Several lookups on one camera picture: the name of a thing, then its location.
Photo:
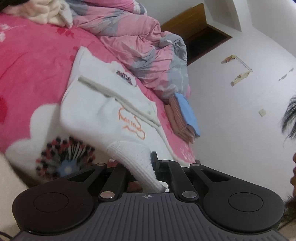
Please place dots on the tan folded cloth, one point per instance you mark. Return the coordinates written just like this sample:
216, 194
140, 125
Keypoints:
172, 120

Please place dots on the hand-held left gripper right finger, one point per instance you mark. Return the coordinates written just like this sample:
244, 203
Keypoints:
153, 162

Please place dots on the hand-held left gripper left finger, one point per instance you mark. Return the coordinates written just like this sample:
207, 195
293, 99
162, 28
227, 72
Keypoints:
115, 178

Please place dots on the white sweatshirt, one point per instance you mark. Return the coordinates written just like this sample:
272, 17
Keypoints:
97, 111

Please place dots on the pink floral blanket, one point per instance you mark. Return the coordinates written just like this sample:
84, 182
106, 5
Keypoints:
34, 69

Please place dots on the cream fleece garment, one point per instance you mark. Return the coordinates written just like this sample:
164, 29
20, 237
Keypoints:
46, 11

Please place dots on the wall socket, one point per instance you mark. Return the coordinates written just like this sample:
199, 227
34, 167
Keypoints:
262, 112

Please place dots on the person's head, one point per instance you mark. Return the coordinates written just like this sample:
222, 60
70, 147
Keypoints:
290, 115

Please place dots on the wooden door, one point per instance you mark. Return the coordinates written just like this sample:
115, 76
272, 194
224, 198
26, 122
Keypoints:
185, 20

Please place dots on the pink grey quilt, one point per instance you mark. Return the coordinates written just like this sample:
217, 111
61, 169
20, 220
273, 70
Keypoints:
143, 41

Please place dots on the torn wall sticker remnant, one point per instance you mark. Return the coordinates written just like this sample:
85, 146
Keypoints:
227, 59
284, 75
239, 77

